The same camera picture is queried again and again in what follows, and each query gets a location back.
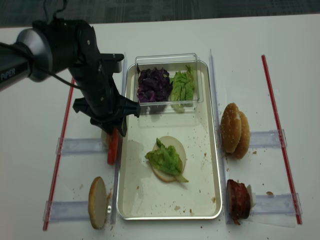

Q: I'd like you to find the green lettuce pile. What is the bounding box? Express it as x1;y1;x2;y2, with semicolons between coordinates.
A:
170;65;195;102

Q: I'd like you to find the clear cross divider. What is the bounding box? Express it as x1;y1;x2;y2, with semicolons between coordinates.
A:
249;129;287;148
61;137;108;156

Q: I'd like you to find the purple cabbage pile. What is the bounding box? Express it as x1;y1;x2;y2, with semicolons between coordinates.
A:
136;65;173;115

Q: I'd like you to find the right red tape strip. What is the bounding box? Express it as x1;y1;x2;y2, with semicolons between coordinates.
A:
261;54;303;225

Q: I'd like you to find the green lettuce leaf on bun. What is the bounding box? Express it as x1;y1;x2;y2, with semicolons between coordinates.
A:
144;137;190;183

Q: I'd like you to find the white onion slice right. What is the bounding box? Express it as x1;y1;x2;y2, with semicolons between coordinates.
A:
246;184;257;209

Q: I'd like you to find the sesame bun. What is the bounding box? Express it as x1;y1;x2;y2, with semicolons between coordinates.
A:
233;111;251;160
220;102;242;153

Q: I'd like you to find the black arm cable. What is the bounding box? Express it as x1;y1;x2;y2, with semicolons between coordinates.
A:
0;0;83;91

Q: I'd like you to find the clear lower left divider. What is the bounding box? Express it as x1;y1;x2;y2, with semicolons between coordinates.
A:
43;201;90;223

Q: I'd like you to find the front sesame bun top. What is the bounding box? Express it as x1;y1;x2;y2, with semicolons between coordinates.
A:
220;102;242;153

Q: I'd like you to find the clear lower right divider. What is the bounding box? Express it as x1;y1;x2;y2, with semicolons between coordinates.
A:
250;193;303;215

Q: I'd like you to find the rear sesame bun top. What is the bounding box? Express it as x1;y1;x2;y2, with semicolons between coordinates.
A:
233;111;251;160

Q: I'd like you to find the tomato slice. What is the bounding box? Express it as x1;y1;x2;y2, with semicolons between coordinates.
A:
107;128;119;165

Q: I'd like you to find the clear right cross divider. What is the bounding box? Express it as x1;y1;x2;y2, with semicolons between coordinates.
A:
249;129;287;148

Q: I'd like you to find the upright bun half left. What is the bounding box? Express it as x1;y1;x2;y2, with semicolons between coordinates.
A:
88;176;108;230

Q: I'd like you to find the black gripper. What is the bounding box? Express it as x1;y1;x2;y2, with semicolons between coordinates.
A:
72;62;141;137

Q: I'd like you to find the clear left cross divider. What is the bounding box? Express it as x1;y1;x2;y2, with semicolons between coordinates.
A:
61;137;108;156

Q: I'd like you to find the clear plastic container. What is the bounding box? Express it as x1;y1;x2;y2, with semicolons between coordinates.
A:
132;53;203;114

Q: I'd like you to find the brown meat patty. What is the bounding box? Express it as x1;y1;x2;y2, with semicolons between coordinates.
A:
226;179;251;225

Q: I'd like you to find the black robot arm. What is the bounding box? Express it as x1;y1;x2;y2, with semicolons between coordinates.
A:
0;18;141;136

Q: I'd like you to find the white metal tray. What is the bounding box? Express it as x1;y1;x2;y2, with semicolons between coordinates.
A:
116;61;222;220

